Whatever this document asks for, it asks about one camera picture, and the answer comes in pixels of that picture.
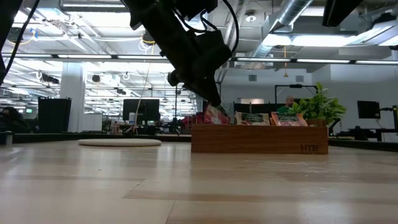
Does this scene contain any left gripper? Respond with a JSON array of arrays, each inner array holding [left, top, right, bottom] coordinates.
[[161, 30, 222, 107]]

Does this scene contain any red strawberry tea sachet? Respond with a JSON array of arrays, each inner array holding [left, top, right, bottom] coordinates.
[[203, 105, 231, 125]]

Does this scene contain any beige vanilla tea sachet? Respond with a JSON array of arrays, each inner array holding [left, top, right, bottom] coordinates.
[[234, 111, 271, 126]]

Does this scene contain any orange tea sachet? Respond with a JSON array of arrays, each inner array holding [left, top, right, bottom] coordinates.
[[271, 111, 308, 127]]

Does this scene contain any brown wooden three-compartment tea box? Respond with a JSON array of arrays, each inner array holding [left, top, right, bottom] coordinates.
[[190, 119, 329, 155]]

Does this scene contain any black partition panel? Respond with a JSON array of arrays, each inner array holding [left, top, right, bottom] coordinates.
[[233, 102, 301, 114]]

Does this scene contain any black computer monitor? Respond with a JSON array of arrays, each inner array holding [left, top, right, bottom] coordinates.
[[356, 100, 381, 119], [123, 98, 160, 122]]

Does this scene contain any person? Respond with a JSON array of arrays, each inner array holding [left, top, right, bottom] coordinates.
[[276, 95, 296, 113]]

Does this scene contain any round white woven placemat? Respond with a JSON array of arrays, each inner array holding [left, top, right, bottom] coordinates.
[[77, 138, 162, 147]]

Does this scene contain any small green potted plant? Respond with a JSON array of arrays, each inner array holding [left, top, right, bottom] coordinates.
[[287, 82, 348, 127]]

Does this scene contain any long ceiling light strip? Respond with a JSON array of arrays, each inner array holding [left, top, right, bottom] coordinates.
[[231, 57, 398, 65], [0, 53, 169, 60]]

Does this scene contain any black cabinet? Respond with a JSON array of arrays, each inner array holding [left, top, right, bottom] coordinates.
[[37, 96, 72, 133]]

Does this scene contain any black desk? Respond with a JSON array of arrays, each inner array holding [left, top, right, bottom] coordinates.
[[347, 126, 398, 142]]

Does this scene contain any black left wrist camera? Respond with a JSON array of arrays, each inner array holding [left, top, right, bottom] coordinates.
[[190, 29, 233, 78]]

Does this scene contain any black gantry frame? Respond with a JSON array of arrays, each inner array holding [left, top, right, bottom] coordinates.
[[274, 83, 318, 105]]

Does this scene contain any silver ventilation duct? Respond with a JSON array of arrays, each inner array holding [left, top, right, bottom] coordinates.
[[248, 0, 313, 58]]

